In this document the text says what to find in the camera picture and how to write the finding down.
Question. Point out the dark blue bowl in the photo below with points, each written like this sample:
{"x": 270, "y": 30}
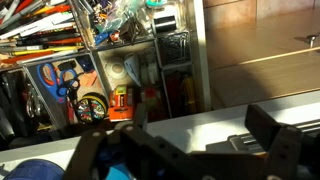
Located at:
{"x": 33, "y": 170}

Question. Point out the white open drawer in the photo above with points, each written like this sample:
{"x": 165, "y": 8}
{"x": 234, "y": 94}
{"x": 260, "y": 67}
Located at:
{"x": 201, "y": 66}

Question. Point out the white tape roll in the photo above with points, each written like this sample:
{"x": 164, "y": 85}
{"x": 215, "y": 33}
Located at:
{"x": 116, "y": 68}

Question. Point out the round colourful pin container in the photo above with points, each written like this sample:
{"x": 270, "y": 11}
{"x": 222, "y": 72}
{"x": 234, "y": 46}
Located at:
{"x": 90, "y": 110}

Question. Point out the clear plastic bag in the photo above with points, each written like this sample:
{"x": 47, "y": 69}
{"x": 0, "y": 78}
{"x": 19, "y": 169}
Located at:
{"x": 115, "y": 15}

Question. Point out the orange tape measure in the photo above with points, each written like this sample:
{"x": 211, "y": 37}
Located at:
{"x": 120, "y": 111}

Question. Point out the black binder clips pile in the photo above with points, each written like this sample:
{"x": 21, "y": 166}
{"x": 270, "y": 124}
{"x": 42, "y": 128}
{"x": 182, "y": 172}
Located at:
{"x": 174, "y": 49}

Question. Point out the metal cabinet knob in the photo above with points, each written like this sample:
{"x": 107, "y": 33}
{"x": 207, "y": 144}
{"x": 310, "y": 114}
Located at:
{"x": 312, "y": 39}

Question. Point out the teal bowl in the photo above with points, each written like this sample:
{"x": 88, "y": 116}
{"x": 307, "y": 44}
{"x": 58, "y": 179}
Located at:
{"x": 116, "y": 174}

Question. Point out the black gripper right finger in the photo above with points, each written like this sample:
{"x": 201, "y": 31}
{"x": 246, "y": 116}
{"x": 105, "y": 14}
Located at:
{"x": 283, "y": 146}

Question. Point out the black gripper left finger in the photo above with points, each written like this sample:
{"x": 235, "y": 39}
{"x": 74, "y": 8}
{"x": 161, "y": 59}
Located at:
{"x": 143, "y": 153}

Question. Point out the orange pen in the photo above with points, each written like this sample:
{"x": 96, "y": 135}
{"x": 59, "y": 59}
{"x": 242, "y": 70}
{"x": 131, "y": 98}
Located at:
{"x": 26, "y": 57}

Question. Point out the yellow pencil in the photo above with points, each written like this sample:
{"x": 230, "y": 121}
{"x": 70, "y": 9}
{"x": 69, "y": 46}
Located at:
{"x": 46, "y": 50}

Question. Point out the white triangular card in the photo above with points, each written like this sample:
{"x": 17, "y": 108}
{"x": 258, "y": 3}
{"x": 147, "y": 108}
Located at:
{"x": 134, "y": 68}

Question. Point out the white pen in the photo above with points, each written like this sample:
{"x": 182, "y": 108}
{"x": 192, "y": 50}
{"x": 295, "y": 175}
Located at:
{"x": 36, "y": 26}

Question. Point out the black thread spool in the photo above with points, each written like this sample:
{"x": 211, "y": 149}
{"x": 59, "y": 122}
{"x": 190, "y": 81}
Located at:
{"x": 165, "y": 24}

